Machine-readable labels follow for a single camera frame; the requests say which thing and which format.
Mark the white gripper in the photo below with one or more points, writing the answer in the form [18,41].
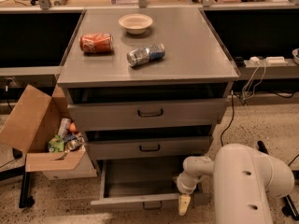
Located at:
[186,187]

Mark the grey bottom drawer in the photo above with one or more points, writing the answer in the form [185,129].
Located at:
[138,184]

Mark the grey drawer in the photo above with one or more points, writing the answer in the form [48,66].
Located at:
[137,115]
[138,184]
[143,148]

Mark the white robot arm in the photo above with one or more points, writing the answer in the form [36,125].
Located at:
[243,179]

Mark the grey middle drawer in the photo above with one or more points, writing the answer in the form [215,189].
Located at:
[143,148]

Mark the grey drawer cabinet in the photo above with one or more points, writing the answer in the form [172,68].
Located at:
[157,94]

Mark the grey top drawer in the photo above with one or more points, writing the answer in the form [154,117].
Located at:
[137,115]

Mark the crushed can in box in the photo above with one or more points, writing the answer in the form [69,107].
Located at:
[74,144]

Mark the orange fruit in box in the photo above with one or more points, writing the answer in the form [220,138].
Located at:
[72,128]

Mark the green snack bag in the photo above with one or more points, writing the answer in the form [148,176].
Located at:
[56,144]

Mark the silver can in box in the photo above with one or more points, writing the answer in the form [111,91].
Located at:
[64,127]

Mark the silver blue soda can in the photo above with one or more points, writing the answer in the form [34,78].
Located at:
[147,54]

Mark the white power strip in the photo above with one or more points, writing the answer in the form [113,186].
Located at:
[268,61]

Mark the black stand leg left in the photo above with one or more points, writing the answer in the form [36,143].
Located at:
[26,199]

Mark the brown cardboard box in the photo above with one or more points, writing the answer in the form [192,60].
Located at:
[34,120]

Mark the orange soda can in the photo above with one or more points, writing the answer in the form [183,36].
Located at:
[96,43]

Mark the white bowl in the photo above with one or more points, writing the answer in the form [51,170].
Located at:
[135,24]

